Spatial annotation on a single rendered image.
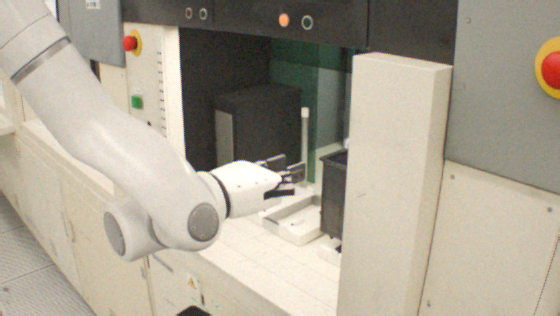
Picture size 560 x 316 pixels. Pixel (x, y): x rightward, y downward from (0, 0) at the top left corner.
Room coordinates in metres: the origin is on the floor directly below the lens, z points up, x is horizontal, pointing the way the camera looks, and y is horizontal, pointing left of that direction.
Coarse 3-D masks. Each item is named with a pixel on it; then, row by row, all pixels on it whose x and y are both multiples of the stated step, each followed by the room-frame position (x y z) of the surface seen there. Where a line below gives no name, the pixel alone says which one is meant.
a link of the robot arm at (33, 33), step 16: (0, 0) 0.50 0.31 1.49; (16, 0) 0.51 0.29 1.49; (32, 0) 0.53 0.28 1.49; (0, 16) 0.50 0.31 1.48; (16, 16) 0.51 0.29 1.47; (32, 16) 0.52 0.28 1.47; (48, 16) 0.54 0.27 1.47; (0, 32) 0.50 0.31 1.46; (16, 32) 0.51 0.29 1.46; (32, 32) 0.51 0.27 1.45; (48, 32) 0.53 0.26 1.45; (64, 32) 0.56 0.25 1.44; (0, 48) 0.50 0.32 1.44; (16, 48) 0.50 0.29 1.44; (32, 48) 0.51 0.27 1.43; (0, 64) 0.52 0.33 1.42; (16, 64) 0.51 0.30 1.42
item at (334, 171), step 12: (324, 156) 0.99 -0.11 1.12; (336, 156) 1.00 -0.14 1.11; (324, 168) 0.97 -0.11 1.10; (336, 168) 0.94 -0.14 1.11; (324, 180) 0.96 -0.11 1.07; (336, 180) 0.94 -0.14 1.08; (324, 192) 0.96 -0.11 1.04; (336, 192) 0.94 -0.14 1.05; (324, 204) 0.96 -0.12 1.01; (336, 204) 0.94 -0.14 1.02; (324, 216) 0.96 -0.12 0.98; (336, 216) 0.94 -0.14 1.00; (324, 228) 0.96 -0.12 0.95; (336, 228) 0.94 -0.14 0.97
